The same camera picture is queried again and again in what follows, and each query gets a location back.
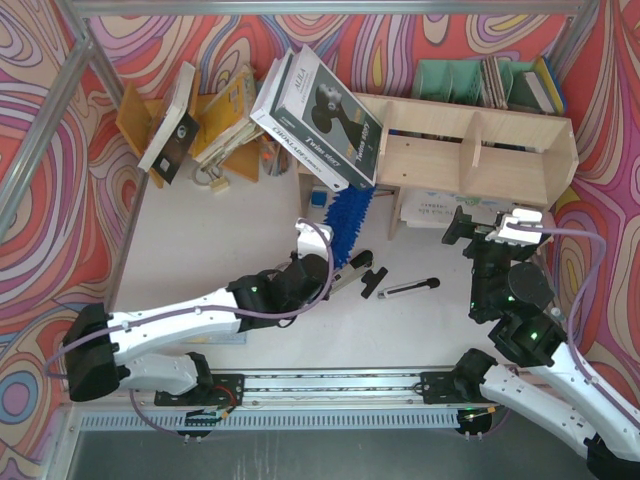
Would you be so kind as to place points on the aluminium mounting rail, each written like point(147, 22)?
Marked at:
point(330, 387)

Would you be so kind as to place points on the light wooden bookshelf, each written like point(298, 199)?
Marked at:
point(528, 159)

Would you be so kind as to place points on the green desk organizer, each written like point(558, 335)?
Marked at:
point(462, 82)

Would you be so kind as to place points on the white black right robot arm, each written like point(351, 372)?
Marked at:
point(585, 412)

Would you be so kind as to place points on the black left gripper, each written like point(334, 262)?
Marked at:
point(325, 270)

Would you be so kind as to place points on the brass padlock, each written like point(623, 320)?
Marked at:
point(210, 179)

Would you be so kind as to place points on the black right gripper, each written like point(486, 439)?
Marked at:
point(480, 240)

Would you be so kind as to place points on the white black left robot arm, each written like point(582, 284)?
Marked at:
point(106, 352)

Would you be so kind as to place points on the pink pig figure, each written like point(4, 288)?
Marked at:
point(548, 222)

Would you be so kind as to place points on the white spiral notebook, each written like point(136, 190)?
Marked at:
point(428, 209)

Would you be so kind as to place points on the pencil holder with pens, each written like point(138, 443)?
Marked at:
point(274, 158)

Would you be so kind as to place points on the blue yellow calculator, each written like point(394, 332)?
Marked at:
point(224, 339)

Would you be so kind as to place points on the white black utility knife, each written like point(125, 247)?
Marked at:
point(402, 289)

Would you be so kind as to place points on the aluminium frame post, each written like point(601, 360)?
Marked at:
point(38, 138)

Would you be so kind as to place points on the blue fluffy duster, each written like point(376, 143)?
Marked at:
point(345, 216)

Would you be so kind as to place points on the yellow worn book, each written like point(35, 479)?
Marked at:
point(225, 122)

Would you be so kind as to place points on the black plastic clip piece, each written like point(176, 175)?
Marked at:
point(371, 280)

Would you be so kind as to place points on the blue yellow book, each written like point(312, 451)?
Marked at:
point(542, 68)

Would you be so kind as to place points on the white book black cover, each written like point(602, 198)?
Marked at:
point(173, 129)

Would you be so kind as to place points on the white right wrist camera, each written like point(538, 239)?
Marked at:
point(520, 227)

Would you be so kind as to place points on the blue stamp block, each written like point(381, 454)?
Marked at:
point(319, 197)

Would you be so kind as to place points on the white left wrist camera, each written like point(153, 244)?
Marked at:
point(312, 239)

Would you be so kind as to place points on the grey black stapler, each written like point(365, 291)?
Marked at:
point(352, 271)

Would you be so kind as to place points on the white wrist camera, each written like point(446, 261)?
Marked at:
point(520, 227)
point(312, 239)

